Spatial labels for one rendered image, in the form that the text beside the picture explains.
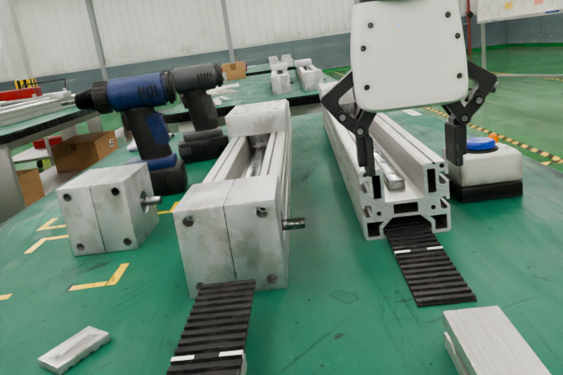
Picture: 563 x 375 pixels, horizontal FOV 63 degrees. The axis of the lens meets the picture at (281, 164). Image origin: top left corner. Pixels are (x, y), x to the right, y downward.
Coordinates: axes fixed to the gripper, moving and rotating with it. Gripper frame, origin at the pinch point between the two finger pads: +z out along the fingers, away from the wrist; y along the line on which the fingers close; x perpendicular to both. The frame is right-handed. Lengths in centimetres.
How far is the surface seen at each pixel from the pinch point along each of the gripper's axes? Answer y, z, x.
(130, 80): -39, -10, 36
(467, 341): -1.2, 8.0, -18.2
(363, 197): -4.5, 5.7, 5.5
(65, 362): -31.9, 10.4, -12.8
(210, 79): -30, -7, 61
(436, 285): 0.0, 10.5, -6.8
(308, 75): -5, 4, 190
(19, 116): -191, 9, 245
